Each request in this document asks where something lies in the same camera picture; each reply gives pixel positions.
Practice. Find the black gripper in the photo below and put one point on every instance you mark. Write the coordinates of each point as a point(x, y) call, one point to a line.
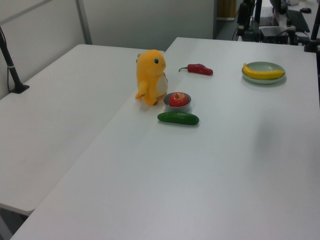
point(243, 12)

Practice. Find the red chili pepper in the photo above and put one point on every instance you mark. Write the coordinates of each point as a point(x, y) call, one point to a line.
point(199, 68)

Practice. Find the pale green plastic plate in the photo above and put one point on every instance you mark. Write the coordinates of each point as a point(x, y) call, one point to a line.
point(265, 66)

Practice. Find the thin black upright pole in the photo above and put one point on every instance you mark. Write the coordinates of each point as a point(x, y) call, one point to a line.
point(258, 11)

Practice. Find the yellow wooden door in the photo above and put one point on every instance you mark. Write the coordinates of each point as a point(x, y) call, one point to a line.
point(226, 8)

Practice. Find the black electronics box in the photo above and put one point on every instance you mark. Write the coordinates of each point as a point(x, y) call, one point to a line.
point(276, 34)

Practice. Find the yellow banana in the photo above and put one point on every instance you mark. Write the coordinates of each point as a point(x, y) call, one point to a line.
point(262, 74)

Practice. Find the black keyboard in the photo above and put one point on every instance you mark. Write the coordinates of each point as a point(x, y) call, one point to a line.
point(298, 20)

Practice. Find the black computer mouse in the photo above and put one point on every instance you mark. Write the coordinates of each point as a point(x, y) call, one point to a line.
point(305, 10)

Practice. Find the black tripod stand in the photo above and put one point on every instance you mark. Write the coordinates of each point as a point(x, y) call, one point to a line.
point(313, 32)

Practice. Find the red apple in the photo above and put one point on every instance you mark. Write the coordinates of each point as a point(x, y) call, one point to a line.
point(178, 100)

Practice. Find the orange plush toy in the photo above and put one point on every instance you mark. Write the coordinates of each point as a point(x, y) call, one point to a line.
point(150, 75)

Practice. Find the grey round bowl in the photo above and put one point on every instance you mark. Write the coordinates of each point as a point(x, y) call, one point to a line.
point(175, 109)

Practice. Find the green cucumber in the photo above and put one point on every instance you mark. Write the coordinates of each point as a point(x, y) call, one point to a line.
point(178, 118)

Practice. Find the black pole with base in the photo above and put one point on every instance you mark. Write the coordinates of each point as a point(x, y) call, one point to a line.
point(12, 72)

